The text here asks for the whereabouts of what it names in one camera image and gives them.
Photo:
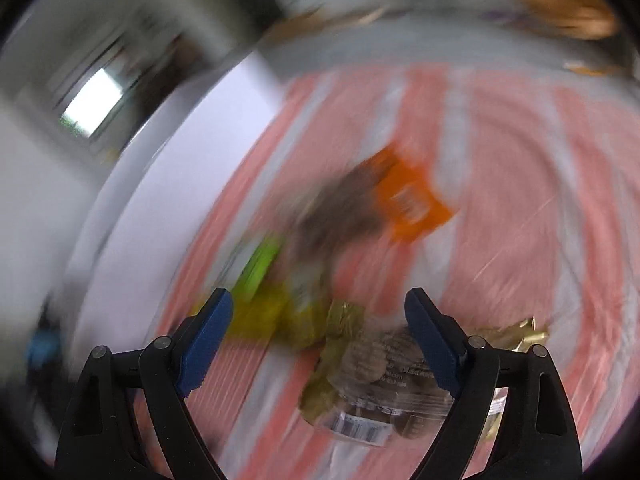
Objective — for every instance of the orange white striped tablecloth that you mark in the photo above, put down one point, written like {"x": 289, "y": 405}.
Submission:
{"x": 500, "y": 185}

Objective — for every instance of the bright green snack packet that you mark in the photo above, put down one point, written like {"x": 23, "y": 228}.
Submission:
{"x": 260, "y": 265}

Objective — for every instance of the orange dark snack packet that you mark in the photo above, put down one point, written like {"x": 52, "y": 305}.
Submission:
{"x": 410, "y": 200}

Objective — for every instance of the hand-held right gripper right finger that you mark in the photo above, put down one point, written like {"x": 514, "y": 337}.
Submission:
{"x": 434, "y": 342}

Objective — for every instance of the orange lounge chair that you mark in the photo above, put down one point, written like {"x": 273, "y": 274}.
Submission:
{"x": 565, "y": 5}

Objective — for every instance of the yellow snack packet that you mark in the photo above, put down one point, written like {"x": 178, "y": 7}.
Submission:
{"x": 270, "y": 315}

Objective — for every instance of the gold clear walnut bag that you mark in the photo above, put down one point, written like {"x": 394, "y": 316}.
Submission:
{"x": 380, "y": 360}

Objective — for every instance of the white board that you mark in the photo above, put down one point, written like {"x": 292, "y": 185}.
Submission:
{"x": 165, "y": 160}

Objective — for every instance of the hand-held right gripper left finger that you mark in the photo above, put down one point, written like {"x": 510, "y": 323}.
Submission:
{"x": 205, "y": 345}

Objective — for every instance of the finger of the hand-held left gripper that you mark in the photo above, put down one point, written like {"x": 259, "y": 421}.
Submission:
{"x": 42, "y": 350}

